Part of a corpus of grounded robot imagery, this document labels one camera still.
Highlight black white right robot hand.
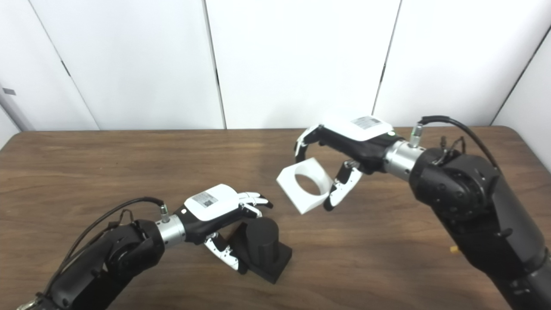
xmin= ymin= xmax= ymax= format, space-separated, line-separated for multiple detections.
xmin=294 ymin=115 xmax=405 ymax=212

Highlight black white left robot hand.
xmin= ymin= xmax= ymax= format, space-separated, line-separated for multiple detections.
xmin=174 ymin=184 xmax=274 ymax=273

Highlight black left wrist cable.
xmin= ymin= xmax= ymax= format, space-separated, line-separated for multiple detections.
xmin=43 ymin=197 xmax=170 ymax=298

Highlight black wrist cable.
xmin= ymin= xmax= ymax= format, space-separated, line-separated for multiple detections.
xmin=409 ymin=115 xmax=502 ymax=173
xmin=43 ymin=197 xmax=170 ymax=298

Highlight white square piece with hole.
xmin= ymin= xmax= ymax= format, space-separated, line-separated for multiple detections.
xmin=276 ymin=158 xmax=334 ymax=215

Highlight black peg with square base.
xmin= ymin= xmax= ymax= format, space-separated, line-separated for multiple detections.
xmin=228 ymin=217 xmax=293 ymax=285

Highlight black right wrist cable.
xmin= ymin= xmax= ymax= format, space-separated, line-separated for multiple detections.
xmin=409 ymin=115 xmax=502 ymax=173

